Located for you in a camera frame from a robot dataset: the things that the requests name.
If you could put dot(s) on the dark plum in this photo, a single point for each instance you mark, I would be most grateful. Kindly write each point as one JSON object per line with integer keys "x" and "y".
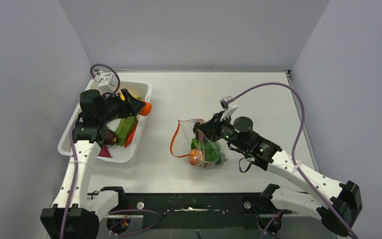
{"x": 195, "y": 128}

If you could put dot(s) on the peach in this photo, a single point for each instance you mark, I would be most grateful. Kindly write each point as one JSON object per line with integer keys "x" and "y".
{"x": 195, "y": 157}

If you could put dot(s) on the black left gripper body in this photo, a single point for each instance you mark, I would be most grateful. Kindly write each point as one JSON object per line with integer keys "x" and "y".
{"x": 114, "y": 107}

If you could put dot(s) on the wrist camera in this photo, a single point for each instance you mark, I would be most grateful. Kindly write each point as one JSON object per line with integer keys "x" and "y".
{"x": 106, "y": 83}
{"x": 229, "y": 106}

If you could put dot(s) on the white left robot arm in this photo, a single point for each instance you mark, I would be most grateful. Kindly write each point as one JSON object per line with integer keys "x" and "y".
{"x": 70, "y": 215}

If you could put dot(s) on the red chili pepper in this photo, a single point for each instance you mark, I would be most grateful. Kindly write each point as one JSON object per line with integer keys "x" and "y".
{"x": 130, "y": 137}

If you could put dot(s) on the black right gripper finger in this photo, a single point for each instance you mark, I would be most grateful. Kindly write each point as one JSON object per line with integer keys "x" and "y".
{"x": 213, "y": 132}
{"x": 212, "y": 124}

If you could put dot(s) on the clear red-zipper bag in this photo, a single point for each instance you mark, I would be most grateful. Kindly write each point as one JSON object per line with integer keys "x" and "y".
{"x": 180, "y": 145}

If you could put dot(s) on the white green napa cabbage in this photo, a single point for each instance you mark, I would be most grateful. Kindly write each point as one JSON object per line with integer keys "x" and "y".
{"x": 213, "y": 153}

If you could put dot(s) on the aluminium frame rail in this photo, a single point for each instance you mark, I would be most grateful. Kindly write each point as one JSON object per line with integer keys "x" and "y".
{"x": 191, "y": 207}

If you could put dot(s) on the red purple onion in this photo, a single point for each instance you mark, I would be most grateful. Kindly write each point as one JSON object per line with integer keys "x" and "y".
{"x": 104, "y": 152}

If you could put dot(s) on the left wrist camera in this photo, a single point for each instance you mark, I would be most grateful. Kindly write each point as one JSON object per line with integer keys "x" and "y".
{"x": 106, "y": 83}

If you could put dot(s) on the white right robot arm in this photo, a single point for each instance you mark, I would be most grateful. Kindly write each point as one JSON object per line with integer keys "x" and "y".
{"x": 336, "y": 204}

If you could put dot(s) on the purple eggplant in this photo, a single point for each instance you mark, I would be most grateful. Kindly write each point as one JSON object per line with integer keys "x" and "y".
{"x": 110, "y": 138}

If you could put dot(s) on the orange fruit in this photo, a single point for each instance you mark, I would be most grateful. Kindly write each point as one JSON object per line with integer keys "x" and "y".
{"x": 146, "y": 109}

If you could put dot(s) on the green leafy vegetable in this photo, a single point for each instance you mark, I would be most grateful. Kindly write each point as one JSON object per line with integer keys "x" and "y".
{"x": 124, "y": 129}

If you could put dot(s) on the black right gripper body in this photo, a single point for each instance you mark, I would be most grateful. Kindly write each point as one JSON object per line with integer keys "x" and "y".
{"x": 229, "y": 129}

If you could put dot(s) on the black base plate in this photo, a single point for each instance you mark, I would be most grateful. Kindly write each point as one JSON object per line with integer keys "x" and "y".
{"x": 131, "y": 216}

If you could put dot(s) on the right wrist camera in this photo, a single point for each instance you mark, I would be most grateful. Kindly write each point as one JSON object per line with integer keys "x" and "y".
{"x": 229, "y": 106}

